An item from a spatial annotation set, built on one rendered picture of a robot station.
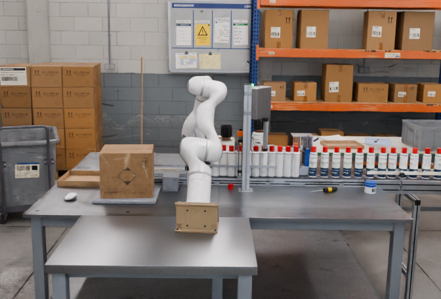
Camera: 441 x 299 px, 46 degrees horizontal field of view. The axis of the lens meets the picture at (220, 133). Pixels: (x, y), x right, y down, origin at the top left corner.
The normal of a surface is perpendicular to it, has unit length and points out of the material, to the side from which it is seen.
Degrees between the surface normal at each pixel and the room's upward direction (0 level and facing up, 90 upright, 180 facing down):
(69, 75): 90
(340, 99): 92
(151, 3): 90
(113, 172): 90
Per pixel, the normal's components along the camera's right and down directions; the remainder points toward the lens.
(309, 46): 0.04, 0.19
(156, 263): 0.01, -0.98
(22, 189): 0.33, 0.24
